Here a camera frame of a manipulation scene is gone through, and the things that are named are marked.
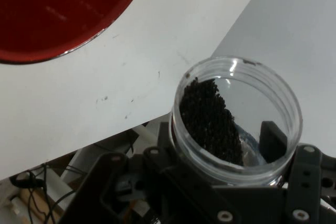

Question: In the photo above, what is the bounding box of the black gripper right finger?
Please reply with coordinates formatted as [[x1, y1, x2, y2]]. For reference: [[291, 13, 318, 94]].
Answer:
[[259, 121, 336, 224]]

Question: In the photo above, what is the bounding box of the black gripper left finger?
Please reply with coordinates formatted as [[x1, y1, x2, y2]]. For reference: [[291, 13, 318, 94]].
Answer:
[[59, 123, 234, 224]]

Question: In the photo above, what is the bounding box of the clear jar of black seeds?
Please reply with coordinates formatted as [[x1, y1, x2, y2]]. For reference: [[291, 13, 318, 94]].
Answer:
[[170, 55, 302, 187]]

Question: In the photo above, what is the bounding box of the white table leg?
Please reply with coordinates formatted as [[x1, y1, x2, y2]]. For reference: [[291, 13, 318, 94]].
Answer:
[[132, 124, 160, 154]]

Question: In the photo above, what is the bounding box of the red bowl with black rim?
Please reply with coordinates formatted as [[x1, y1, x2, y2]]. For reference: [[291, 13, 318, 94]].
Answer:
[[0, 0, 152, 65]]

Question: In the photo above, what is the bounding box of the thin black cable tangle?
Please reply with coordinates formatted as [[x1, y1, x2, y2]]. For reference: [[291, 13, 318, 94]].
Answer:
[[9, 162, 87, 224]]

